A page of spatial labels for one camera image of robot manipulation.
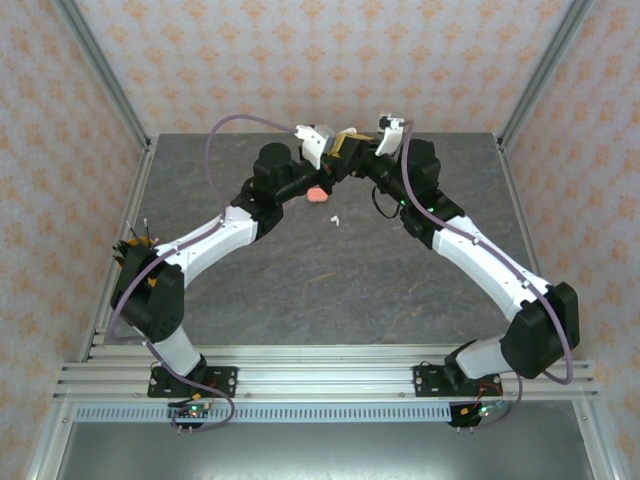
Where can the pink earbud charging case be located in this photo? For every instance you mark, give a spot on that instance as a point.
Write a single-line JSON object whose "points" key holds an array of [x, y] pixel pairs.
{"points": [[318, 195]]}

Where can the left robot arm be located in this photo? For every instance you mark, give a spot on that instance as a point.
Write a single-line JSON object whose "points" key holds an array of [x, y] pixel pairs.
{"points": [[215, 245]]}

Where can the thin white-tipped pen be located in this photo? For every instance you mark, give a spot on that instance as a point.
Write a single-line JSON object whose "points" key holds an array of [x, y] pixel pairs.
{"points": [[132, 231], [147, 227]]}

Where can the yellow pen cup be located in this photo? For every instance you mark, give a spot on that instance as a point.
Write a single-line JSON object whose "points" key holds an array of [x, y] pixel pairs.
{"points": [[137, 243]]}

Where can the black marker pen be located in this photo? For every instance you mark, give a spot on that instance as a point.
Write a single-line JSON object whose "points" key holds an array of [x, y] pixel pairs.
{"points": [[120, 254], [125, 246]]}

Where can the grey metal sheet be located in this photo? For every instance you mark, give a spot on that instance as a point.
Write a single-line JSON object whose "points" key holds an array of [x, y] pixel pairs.
{"points": [[325, 455]]}

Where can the aluminium side rail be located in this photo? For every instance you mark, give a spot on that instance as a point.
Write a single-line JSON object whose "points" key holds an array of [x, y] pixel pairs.
{"points": [[520, 200], [134, 200]]}

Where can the aluminium frame post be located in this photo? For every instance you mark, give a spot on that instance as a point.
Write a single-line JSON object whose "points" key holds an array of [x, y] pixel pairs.
{"points": [[104, 70], [543, 70]]}

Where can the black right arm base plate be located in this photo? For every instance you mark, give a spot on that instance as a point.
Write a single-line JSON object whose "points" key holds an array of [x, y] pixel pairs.
{"points": [[425, 380]]}

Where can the aluminium mounting rail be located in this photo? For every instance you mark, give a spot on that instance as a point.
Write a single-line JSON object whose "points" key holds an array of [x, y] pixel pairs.
{"points": [[325, 375]]}

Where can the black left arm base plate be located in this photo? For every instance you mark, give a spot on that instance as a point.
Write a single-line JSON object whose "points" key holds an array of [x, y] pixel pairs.
{"points": [[225, 380]]}

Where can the aluminium frame leg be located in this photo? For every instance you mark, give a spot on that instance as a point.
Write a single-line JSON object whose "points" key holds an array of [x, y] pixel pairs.
{"points": [[595, 440], [52, 440]]}

